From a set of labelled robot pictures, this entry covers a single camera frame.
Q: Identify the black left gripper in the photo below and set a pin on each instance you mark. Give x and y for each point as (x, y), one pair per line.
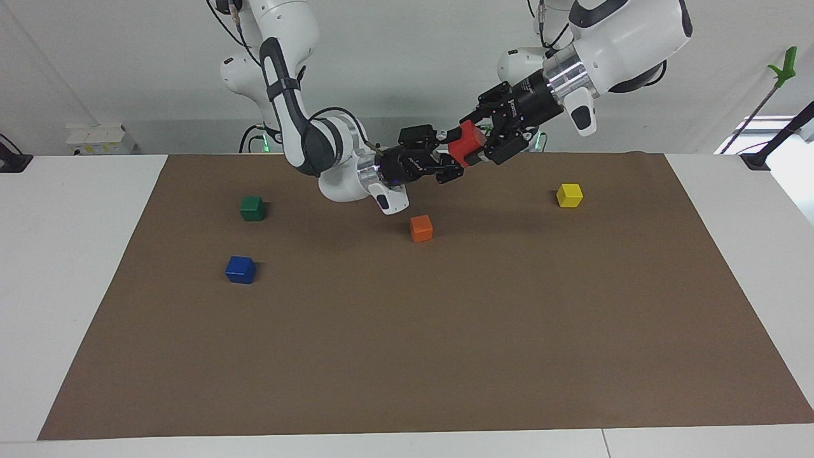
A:
(534, 102)

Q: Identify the red wooden block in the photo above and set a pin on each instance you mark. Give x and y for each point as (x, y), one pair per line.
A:
(469, 143)

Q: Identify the yellow wooden block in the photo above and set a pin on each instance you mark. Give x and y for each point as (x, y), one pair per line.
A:
(569, 195)

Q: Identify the black table clamp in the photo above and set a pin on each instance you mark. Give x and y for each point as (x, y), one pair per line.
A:
(13, 162)

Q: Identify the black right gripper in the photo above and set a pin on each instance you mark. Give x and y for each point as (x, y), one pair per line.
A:
(410, 166)

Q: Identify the green wooden block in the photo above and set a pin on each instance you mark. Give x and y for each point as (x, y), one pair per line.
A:
(252, 208)

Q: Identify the black slanted stand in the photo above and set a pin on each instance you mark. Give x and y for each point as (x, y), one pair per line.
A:
(779, 137)

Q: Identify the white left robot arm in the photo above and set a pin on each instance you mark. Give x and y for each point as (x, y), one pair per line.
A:
(629, 38)

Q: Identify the blue wooden block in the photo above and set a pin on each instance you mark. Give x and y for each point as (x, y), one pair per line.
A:
(240, 270)

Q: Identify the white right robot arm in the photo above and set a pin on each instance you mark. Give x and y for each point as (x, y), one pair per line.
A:
(289, 114)

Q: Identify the brown table mat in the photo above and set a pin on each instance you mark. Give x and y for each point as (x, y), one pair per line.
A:
(407, 343)

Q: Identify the white power strip box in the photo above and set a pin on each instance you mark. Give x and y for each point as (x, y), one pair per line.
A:
(98, 138)

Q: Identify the thin pole with green clip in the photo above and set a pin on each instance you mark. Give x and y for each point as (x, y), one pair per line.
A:
(785, 67)

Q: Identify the orange wooden block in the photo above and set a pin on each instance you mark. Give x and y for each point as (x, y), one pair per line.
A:
(421, 229)

